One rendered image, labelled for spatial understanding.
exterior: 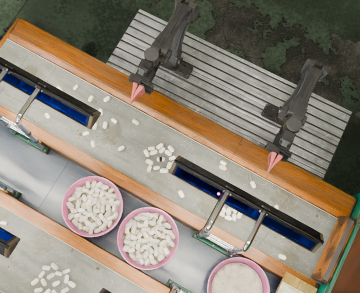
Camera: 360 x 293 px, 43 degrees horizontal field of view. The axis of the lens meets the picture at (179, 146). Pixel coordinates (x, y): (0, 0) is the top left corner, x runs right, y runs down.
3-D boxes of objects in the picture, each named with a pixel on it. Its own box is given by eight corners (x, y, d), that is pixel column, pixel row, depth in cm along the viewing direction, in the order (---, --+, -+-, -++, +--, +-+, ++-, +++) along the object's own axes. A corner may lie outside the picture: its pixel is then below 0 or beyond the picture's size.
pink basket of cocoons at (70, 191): (85, 169, 210) (82, 165, 201) (135, 197, 208) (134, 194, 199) (54, 220, 204) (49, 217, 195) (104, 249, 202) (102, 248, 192)
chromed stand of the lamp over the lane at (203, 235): (211, 200, 209) (224, 183, 166) (249, 221, 208) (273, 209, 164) (192, 236, 205) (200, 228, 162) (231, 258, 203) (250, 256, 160)
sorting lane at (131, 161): (8, 40, 221) (6, 38, 219) (344, 223, 205) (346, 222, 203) (-29, 89, 213) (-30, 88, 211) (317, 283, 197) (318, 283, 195)
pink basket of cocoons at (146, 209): (124, 205, 207) (122, 203, 198) (181, 214, 207) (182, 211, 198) (114, 265, 200) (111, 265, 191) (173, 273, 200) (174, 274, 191)
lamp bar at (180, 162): (178, 155, 176) (179, 151, 169) (321, 234, 171) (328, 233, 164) (168, 172, 175) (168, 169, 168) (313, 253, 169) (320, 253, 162)
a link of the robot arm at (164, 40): (167, 56, 180) (201, -4, 187) (147, 46, 181) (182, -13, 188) (167, 69, 192) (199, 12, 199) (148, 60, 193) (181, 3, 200)
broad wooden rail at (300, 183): (30, 35, 237) (20, 16, 219) (342, 204, 221) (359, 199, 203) (17, 53, 234) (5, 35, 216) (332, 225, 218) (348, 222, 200)
